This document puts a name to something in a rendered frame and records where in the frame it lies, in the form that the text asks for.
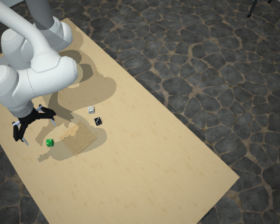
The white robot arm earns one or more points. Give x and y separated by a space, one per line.
30 75

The white die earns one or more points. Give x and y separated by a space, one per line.
90 109

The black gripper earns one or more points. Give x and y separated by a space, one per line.
34 115

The green die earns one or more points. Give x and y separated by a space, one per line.
49 142

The black die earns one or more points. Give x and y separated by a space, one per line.
98 121

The tan square mat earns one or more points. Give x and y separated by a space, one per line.
77 138

